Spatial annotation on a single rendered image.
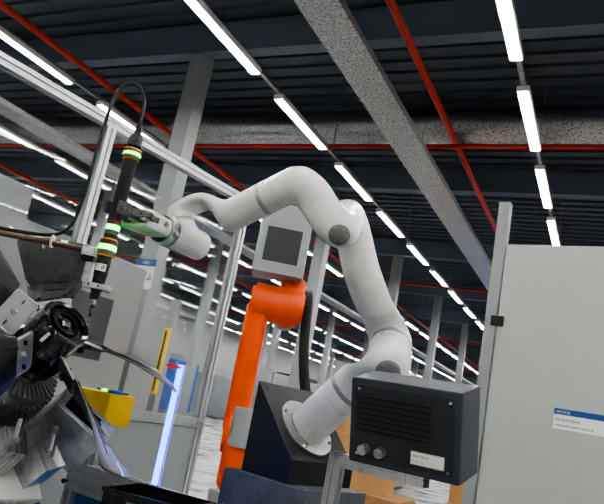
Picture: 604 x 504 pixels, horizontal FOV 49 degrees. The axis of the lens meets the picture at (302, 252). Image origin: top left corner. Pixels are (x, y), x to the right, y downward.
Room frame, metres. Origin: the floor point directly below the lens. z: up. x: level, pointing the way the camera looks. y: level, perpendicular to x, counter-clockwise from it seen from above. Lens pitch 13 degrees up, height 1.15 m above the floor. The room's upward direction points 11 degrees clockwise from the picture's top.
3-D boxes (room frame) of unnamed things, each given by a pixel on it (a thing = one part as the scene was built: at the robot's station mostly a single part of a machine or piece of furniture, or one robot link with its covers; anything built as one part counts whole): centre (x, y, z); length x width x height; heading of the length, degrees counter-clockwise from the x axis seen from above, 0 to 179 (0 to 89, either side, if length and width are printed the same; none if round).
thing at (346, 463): (1.51, -0.25, 1.04); 0.24 x 0.03 x 0.03; 55
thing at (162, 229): (1.67, 0.41, 1.53); 0.11 x 0.10 x 0.07; 145
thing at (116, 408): (2.05, 0.50, 1.02); 0.16 x 0.10 x 0.11; 55
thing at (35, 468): (1.56, 0.49, 0.91); 0.12 x 0.08 x 0.12; 55
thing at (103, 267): (1.58, 0.47, 1.52); 0.04 x 0.04 x 0.46
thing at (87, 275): (1.58, 0.48, 1.37); 0.09 x 0.07 x 0.10; 90
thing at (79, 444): (1.64, 0.47, 0.98); 0.20 x 0.16 x 0.20; 55
